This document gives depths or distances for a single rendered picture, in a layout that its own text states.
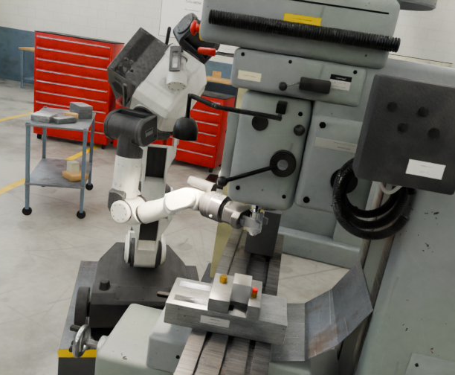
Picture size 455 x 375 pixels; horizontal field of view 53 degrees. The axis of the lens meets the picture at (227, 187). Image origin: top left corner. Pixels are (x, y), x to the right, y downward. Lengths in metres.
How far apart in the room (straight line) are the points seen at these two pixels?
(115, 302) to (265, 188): 1.08
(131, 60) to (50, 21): 10.22
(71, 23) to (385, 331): 10.83
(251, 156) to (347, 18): 0.42
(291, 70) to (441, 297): 0.68
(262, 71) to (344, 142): 0.28
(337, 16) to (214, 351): 0.91
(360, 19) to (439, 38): 9.48
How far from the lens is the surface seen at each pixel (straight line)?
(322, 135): 1.20
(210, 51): 1.42
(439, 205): 1.18
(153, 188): 2.02
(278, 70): 1.19
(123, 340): 1.64
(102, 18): 11.28
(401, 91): 0.96
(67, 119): 4.26
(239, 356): 1.31
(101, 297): 2.12
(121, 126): 1.57
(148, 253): 2.23
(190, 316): 1.36
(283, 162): 1.20
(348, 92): 1.19
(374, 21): 1.19
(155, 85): 1.62
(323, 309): 1.60
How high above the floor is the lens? 1.75
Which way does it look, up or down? 18 degrees down
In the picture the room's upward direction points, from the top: 9 degrees clockwise
